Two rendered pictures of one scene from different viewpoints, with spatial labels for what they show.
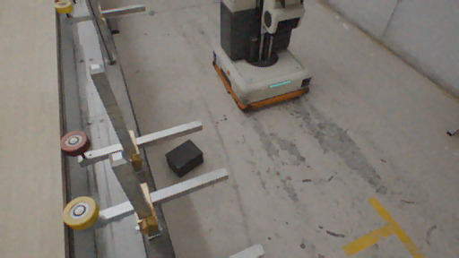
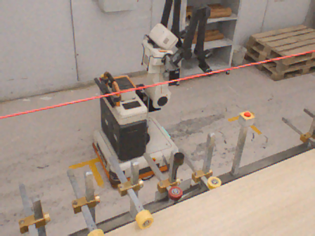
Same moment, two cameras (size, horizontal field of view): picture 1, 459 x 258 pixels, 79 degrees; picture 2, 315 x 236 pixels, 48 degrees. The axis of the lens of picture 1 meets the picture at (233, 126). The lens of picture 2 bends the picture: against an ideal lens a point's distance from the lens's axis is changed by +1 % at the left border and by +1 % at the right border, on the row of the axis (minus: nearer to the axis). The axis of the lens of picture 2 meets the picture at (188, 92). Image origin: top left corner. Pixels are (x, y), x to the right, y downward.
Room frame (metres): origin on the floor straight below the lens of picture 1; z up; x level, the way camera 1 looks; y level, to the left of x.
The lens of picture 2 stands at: (1.87, 2.39, 2.47)
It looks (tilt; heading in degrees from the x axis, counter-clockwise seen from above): 32 degrees down; 262
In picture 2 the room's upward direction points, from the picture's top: 6 degrees clockwise
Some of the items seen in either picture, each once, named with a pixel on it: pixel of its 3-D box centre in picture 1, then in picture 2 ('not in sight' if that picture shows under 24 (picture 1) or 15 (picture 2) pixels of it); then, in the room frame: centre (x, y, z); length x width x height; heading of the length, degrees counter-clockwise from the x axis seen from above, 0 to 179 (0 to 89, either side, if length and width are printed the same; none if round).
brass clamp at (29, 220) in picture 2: not in sight; (34, 221); (2.38, 1.22, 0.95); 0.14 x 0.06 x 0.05; 26
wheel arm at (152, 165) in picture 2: not in sight; (159, 175); (1.76, 0.83, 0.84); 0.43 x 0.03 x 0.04; 116
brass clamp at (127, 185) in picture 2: not in sight; (130, 186); (1.93, 1.00, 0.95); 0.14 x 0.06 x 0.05; 26
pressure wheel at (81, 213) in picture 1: (86, 219); not in sight; (0.30, 0.39, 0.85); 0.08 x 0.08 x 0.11
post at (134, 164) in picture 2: not in sight; (133, 192); (1.91, 0.99, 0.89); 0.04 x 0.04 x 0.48; 26
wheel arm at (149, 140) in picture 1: (143, 141); (301, 133); (0.61, 0.32, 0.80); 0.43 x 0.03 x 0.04; 116
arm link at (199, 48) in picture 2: not in sight; (201, 32); (1.43, -0.20, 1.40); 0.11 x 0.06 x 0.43; 115
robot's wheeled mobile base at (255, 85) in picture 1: (259, 69); (135, 147); (1.95, -0.20, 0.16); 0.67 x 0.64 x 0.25; 25
